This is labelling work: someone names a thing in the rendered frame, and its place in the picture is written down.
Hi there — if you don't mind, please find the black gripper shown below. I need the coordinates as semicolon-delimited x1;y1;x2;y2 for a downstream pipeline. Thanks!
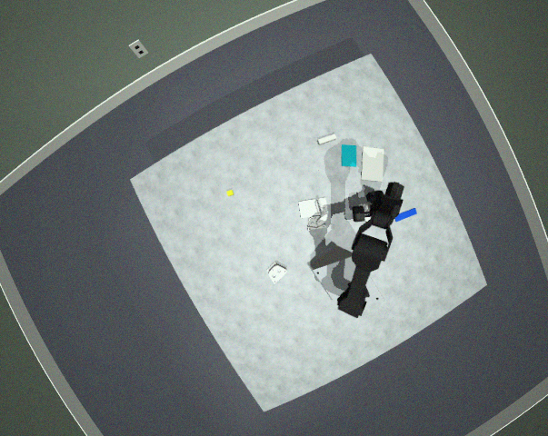
353;205;377;222

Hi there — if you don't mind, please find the blue flat bar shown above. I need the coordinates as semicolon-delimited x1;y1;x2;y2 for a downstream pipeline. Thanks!
394;208;416;222

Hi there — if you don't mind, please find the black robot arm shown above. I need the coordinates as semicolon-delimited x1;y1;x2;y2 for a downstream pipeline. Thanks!
337;182;404;318

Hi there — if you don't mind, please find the cyan flat plate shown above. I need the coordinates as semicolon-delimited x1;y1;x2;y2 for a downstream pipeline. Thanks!
341;144;357;166

